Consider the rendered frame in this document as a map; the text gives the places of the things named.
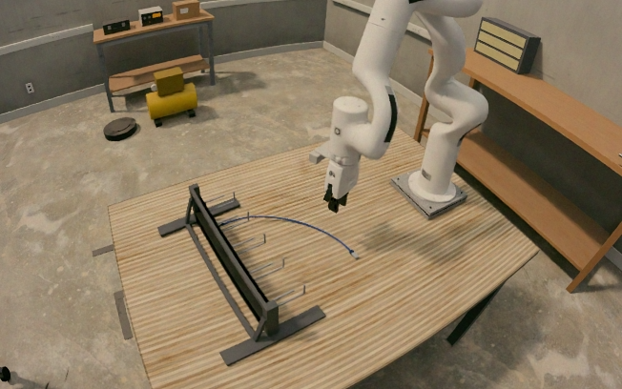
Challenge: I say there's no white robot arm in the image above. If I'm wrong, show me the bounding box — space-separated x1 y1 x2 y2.
309 0 488 203

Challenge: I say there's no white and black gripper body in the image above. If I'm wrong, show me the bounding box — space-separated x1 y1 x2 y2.
324 158 360 199

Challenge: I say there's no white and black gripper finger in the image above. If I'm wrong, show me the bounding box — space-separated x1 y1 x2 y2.
339 192 349 207
323 184 340 214

